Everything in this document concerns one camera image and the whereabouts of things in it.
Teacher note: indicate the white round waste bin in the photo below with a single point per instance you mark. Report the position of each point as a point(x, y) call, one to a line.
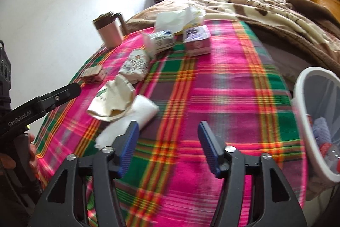
point(300, 110)

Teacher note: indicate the brown beige blanket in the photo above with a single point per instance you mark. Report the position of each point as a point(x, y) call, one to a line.
point(265, 11)

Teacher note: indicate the pink mug with brown lid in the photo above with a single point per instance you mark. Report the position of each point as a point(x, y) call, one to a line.
point(110, 35)

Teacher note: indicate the printed paper bag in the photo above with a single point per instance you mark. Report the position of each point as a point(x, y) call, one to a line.
point(135, 64)

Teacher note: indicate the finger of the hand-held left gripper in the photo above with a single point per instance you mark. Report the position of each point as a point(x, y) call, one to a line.
point(61, 95)

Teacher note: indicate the red label plastic bottle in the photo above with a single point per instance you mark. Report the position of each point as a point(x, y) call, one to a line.
point(332, 160)

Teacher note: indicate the small cardboard box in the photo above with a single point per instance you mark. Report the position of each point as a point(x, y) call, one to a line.
point(93, 74)

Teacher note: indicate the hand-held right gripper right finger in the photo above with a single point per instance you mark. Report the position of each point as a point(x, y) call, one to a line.
point(209, 147)

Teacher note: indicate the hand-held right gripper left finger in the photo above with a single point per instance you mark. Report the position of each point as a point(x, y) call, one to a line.
point(128, 147)

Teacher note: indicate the white tissue roll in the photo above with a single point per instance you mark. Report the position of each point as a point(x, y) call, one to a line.
point(143, 110)

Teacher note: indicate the pink green plaid cloth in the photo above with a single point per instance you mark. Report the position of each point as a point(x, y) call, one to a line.
point(212, 88)

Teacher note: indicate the person's left hand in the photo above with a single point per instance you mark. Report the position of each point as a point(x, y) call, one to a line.
point(31, 152)

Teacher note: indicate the white ribbed plastic bottle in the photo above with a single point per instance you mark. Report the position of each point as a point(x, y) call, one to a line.
point(321, 128)

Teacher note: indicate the small pink purple box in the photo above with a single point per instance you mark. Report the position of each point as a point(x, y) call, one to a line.
point(198, 43)

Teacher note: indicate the white blue paper cup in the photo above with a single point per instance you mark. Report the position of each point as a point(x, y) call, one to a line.
point(162, 42)

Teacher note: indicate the yellow tissue box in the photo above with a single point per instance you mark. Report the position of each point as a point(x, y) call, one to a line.
point(170, 19)

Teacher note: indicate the beige paper bag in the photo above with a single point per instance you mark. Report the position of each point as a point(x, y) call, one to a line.
point(114, 102)

